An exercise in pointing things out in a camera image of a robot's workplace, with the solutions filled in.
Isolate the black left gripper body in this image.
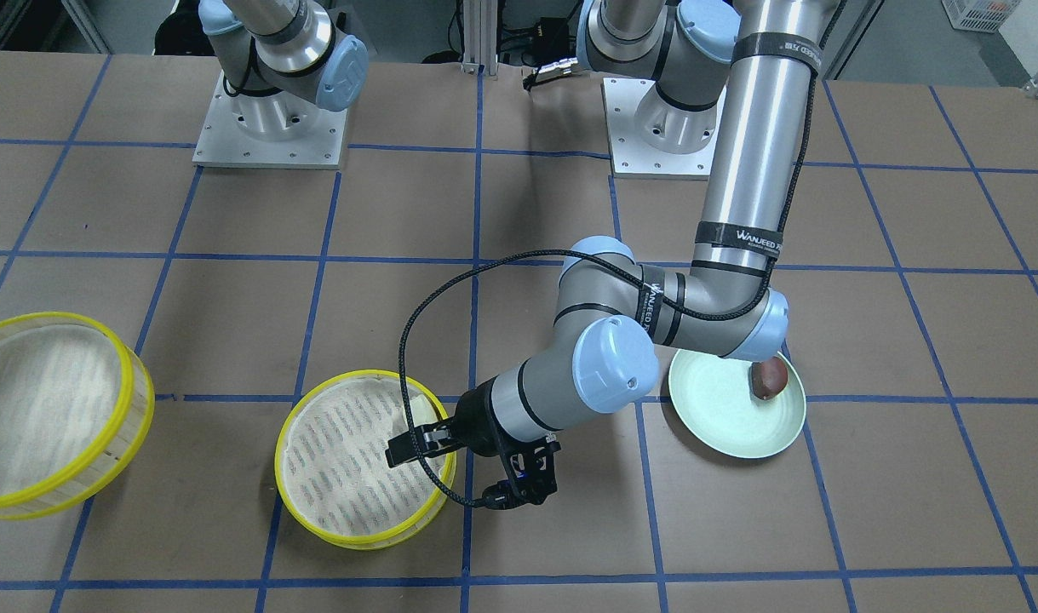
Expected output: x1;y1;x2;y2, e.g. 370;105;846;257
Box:
425;407;559;511

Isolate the brown steamed bun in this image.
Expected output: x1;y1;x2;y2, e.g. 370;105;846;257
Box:
748;354;789;401

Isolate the yellow steamer basket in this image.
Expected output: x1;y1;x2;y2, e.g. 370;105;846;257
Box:
274;370;447;551
0;312;154;520

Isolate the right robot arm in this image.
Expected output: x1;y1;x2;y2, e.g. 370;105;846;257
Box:
198;1;370;142

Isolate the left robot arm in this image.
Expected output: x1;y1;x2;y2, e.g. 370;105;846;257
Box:
380;1;845;509

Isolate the pale green plate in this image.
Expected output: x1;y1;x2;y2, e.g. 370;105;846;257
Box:
668;349;807;461

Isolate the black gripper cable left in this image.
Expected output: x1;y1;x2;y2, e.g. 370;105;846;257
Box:
398;249;775;510

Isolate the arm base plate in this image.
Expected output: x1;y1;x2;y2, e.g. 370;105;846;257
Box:
192;73;348;170
603;77;726;182

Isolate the aluminium frame post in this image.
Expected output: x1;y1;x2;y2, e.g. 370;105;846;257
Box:
461;0;500;80

